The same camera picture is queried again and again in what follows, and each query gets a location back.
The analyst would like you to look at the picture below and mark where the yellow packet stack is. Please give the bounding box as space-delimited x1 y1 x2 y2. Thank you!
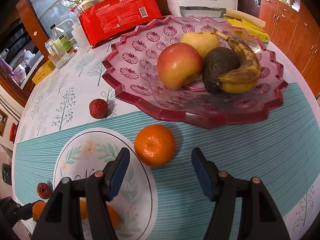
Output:
224 8 270 45

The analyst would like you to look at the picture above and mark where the orange tangerine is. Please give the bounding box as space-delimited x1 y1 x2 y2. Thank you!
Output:
134 124 176 167

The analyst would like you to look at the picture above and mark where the red paper cup package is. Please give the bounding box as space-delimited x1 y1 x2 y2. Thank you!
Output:
79 0 162 48

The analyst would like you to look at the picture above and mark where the clear glass tumbler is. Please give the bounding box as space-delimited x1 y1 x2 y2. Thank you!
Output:
48 44 71 69

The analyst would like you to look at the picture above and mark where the white squeeze bottle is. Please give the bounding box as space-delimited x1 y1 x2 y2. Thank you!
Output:
66 19 90 49

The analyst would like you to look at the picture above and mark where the small tangerine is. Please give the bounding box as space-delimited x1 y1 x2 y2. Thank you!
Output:
32 200 47 222

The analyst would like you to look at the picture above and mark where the red lychee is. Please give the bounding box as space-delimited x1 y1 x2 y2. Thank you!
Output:
36 183 51 199
89 99 108 119

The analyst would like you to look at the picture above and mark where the red apple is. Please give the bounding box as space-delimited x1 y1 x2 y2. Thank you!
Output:
157 43 202 89

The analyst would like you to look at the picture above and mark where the overripe brown banana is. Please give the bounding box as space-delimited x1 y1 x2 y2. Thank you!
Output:
214 30 261 94

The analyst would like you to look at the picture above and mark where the pink glass fruit bowl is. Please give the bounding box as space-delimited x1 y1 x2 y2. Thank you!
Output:
103 16 287 129

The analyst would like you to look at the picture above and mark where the wooden cabinet row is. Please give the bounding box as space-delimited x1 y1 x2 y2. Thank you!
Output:
259 0 319 96

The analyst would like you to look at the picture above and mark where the yellow flat box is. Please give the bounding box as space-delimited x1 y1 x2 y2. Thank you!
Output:
32 60 55 85

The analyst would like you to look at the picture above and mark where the plastic bottle green label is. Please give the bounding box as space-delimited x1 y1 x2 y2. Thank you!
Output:
50 24 73 53

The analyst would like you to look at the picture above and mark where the yellow-brown pear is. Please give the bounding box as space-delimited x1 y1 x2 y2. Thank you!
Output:
180 31 220 59

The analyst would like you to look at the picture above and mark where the dark avocado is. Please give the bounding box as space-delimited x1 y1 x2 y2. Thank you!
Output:
202 47 240 93

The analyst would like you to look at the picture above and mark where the tree print tablecloth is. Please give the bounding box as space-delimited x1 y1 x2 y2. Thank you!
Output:
12 39 319 239

